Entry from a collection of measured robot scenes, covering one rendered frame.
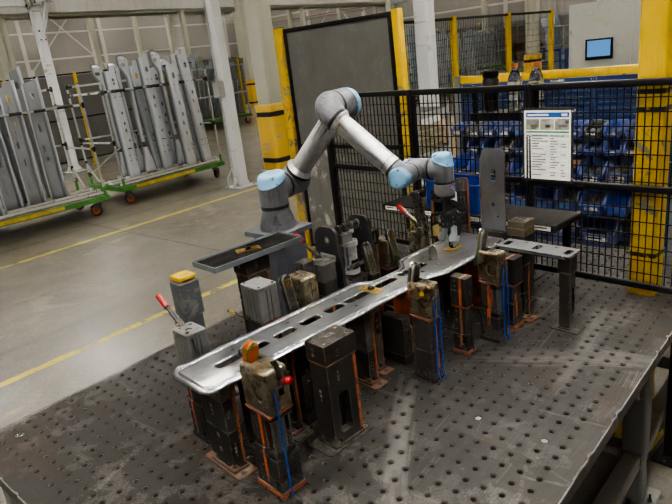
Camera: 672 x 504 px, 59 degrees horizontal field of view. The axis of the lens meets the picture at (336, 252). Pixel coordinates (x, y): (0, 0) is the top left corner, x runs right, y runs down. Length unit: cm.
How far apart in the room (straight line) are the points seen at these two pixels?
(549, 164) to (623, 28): 617
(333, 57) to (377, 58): 42
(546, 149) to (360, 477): 159
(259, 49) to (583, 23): 467
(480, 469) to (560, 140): 145
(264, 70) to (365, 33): 540
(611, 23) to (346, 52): 482
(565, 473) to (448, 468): 29
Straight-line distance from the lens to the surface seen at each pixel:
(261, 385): 147
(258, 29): 983
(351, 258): 219
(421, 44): 665
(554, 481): 167
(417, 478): 166
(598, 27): 884
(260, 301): 184
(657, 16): 249
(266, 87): 983
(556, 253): 226
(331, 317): 183
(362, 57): 457
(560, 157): 264
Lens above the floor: 176
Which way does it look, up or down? 18 degrees down
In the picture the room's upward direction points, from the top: 7 degrees counter-clockwise
